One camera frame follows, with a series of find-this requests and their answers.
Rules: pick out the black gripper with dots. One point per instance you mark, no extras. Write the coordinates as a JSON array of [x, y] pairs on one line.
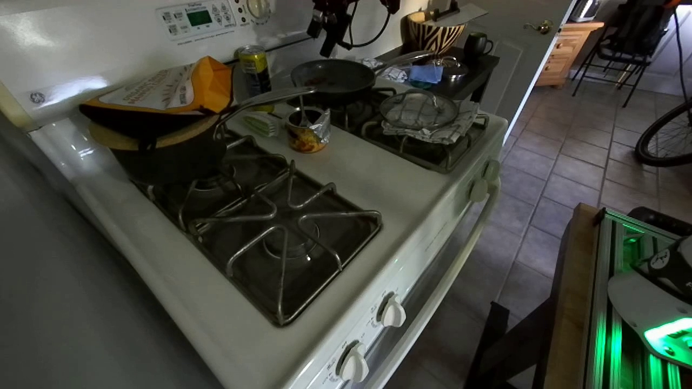
[[335, 12]]

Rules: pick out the tin can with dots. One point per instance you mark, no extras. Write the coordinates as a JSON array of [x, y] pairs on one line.
[[311, 140]]

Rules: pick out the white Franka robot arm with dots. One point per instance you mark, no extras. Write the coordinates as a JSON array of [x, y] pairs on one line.
[[641, 302]]

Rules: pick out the black frying pan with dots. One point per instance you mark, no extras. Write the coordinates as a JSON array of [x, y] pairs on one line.
[[331, 76]]

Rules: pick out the white stove timer dial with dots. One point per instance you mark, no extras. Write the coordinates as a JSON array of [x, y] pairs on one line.
[[260, 8]]

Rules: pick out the zebra patterned bowl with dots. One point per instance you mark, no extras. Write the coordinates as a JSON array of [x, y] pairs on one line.
[[433, 34]]

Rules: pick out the small white lid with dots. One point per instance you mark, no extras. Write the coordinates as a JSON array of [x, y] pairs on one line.
[[255, 124]]

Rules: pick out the blue sponge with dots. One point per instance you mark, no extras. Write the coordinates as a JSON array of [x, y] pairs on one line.
[[425, 76]]

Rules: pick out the black burner grate under foil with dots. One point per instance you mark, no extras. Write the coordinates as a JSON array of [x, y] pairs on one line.
[[374, 132]]

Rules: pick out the small metal bowl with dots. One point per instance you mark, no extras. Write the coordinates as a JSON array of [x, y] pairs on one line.
[[454, 68]]

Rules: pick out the white gas stove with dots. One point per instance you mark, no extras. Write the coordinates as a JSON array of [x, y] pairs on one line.
[[374, 174]]

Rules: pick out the black mug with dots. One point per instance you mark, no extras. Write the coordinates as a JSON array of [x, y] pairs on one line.
[[477, 46]]

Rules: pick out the black side table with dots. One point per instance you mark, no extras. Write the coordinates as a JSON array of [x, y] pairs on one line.
[[478, 76]]

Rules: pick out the round wooden board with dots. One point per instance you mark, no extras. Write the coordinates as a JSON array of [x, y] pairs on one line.
[[180, 139]]

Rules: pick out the large black burner grate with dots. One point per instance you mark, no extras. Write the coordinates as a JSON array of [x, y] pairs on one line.
[[288, 207]]

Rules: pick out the white door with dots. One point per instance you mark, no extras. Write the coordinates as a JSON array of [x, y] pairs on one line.
[[519, 56]]

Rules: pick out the white stove knob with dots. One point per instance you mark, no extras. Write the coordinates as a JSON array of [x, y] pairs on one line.
[[478, 188], [392, 312], [492, 171], [353, 364]]

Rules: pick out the brass door knob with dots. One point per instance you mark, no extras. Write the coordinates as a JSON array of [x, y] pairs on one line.
[[541, 25]]

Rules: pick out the wooden cabinet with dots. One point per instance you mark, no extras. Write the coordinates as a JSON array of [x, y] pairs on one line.
[[558, 60]]

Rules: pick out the black chair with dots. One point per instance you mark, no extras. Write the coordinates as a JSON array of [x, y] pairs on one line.
[[635, 32]]

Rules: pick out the bicycle wheel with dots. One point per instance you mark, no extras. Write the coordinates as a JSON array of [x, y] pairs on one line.
[[639, 146]]

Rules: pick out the black stand legs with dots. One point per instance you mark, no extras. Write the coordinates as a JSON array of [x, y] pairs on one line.
[[494, 346]]

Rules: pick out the wooden plank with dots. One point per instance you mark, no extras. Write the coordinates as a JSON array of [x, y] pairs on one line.
[[574, 302]]

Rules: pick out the aluminium frame rails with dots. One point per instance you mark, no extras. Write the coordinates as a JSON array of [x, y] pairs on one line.
[[612, 346]]

